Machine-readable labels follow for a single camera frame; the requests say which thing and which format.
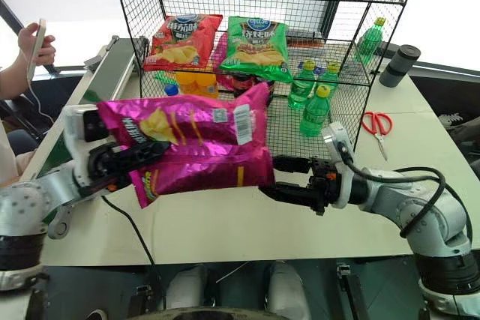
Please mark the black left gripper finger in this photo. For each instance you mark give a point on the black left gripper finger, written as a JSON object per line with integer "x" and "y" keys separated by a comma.
{"x": 148, "y": 151}

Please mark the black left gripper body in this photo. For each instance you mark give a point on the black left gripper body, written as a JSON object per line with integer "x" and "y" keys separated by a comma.
{"x": 105, "y": 164}

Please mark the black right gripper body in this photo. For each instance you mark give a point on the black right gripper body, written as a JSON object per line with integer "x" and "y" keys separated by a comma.
{"x": 322, "y": 185}

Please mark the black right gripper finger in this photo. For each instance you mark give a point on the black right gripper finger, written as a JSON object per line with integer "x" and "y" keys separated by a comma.
{"x": 292, "y": 164}
{"x": 288, "y": 192}

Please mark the purple potato chip bag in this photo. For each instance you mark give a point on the purple potato chip bag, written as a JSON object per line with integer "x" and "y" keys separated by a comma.
{"x": 210, "y": 140}

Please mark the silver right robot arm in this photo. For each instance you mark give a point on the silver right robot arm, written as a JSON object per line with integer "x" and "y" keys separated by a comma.
{"x": 423, "y": 207}

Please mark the person's forearm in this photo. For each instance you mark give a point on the person's forearm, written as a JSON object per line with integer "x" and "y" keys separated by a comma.
{"x": 13, "y": 82}

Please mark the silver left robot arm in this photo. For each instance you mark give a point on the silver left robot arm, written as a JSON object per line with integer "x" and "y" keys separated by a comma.
{"x": 26, "y": 200}

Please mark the person's bare hand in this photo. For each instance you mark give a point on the person's bare hand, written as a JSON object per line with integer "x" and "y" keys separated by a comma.
{"x": 28, "y": 39}

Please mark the green soda bottle yellow cap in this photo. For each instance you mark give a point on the green soda bottle yellow cap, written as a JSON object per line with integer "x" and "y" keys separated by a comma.
{"x": 369, "y": 40}
{"x": 315, "y": 115}
{"x": 330, "y": 72}
{"x": 300, "y": 89}

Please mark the blue capped bottle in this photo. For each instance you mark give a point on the blue capped bottle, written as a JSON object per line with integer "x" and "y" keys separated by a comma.
{"x": 171, "y": 90}

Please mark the white rounded robot foot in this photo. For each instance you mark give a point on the white rounded robot foot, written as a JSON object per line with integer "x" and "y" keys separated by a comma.
{"x": 288, "y": 286}
{"x": 185, "y": 284}

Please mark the dark cola bottle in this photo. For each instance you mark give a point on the dark cola bottle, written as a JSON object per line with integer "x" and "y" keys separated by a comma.
{"x": 243, "y": 84}

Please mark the red potato chip bag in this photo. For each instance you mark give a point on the red potato chip bag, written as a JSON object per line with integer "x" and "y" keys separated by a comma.
{"x": 183, "y": 42}

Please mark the green potato chip bag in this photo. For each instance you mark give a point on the green potato chip bag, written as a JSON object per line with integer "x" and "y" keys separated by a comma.
{"x": 257, "y": 50}

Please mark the white smartphone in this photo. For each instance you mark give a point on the white smartphone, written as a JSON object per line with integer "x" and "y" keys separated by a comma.
{"x": 37, "y": 46}

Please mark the grey cylindrical container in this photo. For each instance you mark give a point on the grey cylindrical container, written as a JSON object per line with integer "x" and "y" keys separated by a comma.
{"x": 397, "y": 65}

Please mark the black sneaker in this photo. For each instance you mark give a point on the black sneaker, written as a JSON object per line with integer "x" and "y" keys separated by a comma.
{"x": 459, "y": 129}

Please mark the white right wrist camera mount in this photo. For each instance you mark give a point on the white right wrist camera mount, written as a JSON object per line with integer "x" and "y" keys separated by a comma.
{"x": 337, "y": 140}

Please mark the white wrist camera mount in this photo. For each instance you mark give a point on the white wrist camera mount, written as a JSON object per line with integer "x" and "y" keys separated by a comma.
{"x": 77, "y": 125}
{"x": 337, "y": 140}

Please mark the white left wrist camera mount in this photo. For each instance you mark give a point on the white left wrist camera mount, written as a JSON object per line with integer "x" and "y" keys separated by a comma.
{"x": 77, "y": 125}

